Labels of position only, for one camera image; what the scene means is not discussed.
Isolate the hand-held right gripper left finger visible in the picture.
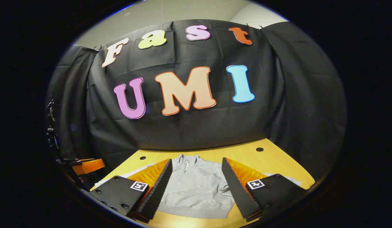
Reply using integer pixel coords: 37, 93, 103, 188
88, 158, 173, 224

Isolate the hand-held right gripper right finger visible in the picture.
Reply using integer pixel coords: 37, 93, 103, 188
221, 157, 311, 222

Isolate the grey zip-neck sweatshirt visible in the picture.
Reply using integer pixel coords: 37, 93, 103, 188
95, 154, 303, 219

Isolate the black backdrop cloth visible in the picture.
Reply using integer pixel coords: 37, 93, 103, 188
46, 20, 347, 182

